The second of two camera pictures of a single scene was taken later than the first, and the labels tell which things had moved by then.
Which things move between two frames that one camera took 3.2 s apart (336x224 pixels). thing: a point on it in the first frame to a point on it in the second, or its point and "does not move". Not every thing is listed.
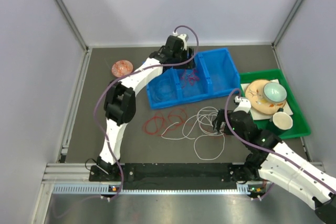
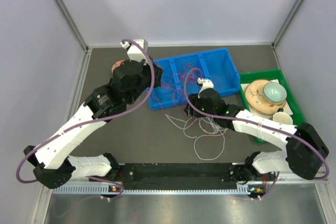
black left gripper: (184, 52) to (158, 72)
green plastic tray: (300, 126) does not move
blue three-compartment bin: (214, 75) does not move
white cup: (282, 120) does not move
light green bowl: (275, 92) does not move
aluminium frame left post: (64, 10) does not move
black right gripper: (217, 122) to (189, 110)
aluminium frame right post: (295, 10) does not move
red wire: (157, 123) to (174, 84)
